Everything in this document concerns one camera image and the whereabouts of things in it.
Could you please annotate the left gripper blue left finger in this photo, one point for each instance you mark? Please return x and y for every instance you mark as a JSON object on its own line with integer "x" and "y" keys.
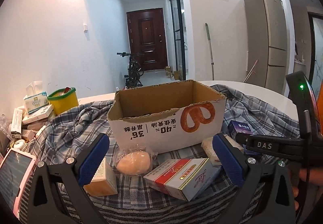
{"x": 90, "y": 159}

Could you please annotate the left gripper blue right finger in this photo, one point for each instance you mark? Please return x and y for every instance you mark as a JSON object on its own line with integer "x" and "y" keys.
{"x": 233, "y": 161}

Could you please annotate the red white carton box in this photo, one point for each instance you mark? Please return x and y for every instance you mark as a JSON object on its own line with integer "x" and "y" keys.
{"x": 183, "y": 179}

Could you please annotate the round bun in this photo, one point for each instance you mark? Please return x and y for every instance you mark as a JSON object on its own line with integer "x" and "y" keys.
{"x": 134, "y": 161}

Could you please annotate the right hand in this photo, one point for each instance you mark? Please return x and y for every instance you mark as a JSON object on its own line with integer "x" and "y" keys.
{"x": 297, "y": 173}

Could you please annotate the beige small box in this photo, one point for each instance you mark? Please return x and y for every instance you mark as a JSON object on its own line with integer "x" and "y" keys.
{"x": 104, "y": 181}

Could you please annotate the white snack packet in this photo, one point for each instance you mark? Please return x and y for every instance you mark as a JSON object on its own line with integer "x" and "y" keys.
{"x": 208, "y": 149}

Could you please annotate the purple small box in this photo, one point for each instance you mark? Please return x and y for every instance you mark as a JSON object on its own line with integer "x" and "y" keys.
{"x": 236, "y": 127}

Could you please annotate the orange chair back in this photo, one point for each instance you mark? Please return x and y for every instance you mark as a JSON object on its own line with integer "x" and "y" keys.
{"x": 320, "y": 107}

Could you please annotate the blue plaid cloth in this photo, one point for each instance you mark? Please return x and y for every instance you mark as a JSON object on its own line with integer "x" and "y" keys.
{"x": 69, "y": 133}

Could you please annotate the phone in pink case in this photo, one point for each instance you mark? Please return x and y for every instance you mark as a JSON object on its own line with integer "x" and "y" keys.
{"x": 16, "y": 168}

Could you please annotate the white flat box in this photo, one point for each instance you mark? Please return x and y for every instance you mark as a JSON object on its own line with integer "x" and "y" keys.
{"x": 40, "y": 114}

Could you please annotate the yellow tub with green rim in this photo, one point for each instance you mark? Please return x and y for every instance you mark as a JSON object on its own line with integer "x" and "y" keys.
{"x": 63, "y": 99}

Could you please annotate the white upright box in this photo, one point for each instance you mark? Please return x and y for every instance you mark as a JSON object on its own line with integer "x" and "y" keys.
{"x": 16, "y": 123}

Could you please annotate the tissue box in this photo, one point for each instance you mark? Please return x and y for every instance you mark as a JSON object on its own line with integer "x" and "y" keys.
{"x": 35, "y": 98}

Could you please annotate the cardboard box with pretzel print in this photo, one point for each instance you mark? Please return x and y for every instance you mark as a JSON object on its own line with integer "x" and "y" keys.
{"x": 166, "y": 117}

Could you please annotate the black bicycle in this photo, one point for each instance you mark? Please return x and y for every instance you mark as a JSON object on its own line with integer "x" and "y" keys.
{"x": 132, "y": 80}

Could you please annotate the small cardboard boxes on floor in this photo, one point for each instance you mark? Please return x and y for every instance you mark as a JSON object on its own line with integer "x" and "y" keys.
{"x": 172, "y": 74}

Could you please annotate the beige refrigerator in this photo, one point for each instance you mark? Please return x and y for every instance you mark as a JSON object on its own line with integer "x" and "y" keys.
{"x": 267, "y": 43}

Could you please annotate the dark red entrance door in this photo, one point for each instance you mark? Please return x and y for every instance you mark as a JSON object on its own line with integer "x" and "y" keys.
{"x": 147, "y": 38}

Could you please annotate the black framed glass door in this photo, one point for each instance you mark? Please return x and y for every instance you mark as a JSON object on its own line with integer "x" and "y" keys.
{"x": 179, "y": 38}

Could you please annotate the broom with pink handle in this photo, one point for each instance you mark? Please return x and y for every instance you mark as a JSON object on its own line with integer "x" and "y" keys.
{"x": 250, "y": 72}

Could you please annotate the white wall switch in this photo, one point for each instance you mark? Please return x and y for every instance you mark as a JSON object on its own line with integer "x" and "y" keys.
{"x": 85, "y": 27}

